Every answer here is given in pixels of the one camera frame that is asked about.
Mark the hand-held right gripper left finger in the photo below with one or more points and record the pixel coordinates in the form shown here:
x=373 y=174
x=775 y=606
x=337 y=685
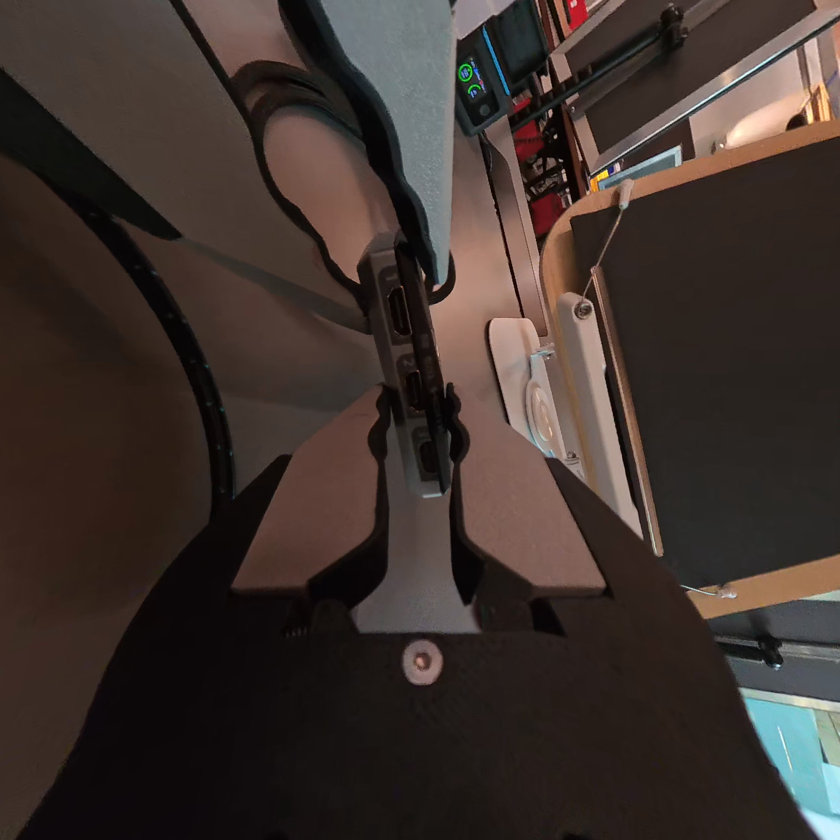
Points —
x=308 y=512

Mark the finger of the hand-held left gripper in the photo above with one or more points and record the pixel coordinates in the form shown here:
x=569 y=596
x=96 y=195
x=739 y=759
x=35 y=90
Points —
x=98 y=184
x=420 y=98

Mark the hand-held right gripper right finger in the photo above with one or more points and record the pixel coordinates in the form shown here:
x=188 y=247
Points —
x=525 y=518

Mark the grey hdmi switch hub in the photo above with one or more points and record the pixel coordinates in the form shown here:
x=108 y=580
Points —
x=400 y=351

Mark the black charging case green display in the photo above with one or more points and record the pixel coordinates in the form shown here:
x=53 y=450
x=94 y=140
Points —
x=482 y=85

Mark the red bag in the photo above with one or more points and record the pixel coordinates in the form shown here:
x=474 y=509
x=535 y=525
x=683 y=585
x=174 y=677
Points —
x=541 y=210

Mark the wooden book stand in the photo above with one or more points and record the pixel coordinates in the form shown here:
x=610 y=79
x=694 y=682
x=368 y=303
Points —
x=554 y=256

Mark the grey framed partition panel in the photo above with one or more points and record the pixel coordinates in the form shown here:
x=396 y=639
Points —
x=630 y=111

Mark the light blue box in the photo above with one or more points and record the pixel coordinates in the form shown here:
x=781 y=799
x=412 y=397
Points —
x=643 y=167

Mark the black clamp rod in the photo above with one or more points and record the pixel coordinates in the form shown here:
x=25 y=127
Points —
x=673 y=26

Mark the dark framed panel on stand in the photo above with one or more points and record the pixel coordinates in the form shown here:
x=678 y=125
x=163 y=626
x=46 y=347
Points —
x=787 y=623

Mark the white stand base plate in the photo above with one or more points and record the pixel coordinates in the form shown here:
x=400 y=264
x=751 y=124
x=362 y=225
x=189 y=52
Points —
x=505 y=367

